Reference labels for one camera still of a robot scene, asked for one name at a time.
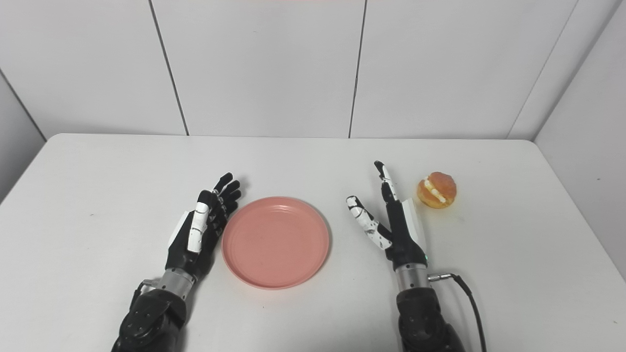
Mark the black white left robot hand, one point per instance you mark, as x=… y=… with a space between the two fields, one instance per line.
x=188 y=239

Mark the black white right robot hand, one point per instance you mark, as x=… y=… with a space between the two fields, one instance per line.
x=403 y=234

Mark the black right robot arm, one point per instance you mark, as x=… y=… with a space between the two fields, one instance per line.
x=423 y=313

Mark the cream puff pastry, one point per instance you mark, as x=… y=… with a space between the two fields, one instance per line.
x=437 y=189

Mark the pink round plate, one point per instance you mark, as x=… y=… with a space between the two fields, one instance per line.
x=275 y=242

